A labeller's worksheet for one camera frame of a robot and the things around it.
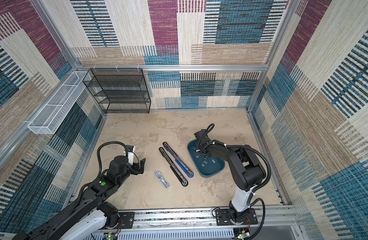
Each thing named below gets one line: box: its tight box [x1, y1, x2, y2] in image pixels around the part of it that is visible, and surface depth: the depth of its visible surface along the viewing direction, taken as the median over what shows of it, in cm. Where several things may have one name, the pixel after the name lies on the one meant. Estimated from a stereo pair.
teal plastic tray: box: [187, 139, 226, 178], surface depth 93 cm
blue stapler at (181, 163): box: [163, 142, 195, 178], surface depth 93 cm
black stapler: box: [158, 147, 189, 187], surface depth 91 cm
